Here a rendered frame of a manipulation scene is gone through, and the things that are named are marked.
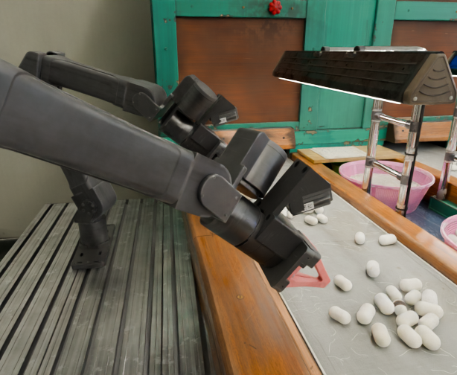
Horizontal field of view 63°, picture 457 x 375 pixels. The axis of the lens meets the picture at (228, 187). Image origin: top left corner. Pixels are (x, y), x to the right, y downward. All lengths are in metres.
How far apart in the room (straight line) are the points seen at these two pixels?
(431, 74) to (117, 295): 0.65
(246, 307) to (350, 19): 1.10
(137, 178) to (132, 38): 1.75
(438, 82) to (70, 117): 0.49
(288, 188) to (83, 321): 0.45
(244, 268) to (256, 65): 0.82
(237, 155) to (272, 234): 0.10
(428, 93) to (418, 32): 0.98
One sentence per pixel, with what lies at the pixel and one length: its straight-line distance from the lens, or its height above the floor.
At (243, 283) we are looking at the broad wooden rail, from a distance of 0.62.
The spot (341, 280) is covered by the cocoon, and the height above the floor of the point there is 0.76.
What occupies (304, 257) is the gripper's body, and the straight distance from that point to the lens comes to 0.45.
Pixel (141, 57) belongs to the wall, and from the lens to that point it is 2.05.
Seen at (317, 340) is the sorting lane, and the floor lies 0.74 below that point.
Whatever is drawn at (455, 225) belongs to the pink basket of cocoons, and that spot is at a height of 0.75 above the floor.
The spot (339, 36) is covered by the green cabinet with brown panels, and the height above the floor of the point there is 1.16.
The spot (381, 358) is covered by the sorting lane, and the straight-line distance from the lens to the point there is 0.57.
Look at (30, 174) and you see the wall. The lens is 2.27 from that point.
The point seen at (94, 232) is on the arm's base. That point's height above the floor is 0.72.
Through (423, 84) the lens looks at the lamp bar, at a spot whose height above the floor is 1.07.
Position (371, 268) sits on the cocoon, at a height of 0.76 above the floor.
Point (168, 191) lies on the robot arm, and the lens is 0.35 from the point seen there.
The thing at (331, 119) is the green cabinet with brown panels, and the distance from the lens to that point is 1.44.
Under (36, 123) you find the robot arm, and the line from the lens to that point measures 0.29.
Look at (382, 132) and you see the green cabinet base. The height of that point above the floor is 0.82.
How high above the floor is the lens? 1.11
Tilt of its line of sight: 20 degrees down
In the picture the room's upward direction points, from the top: straight up
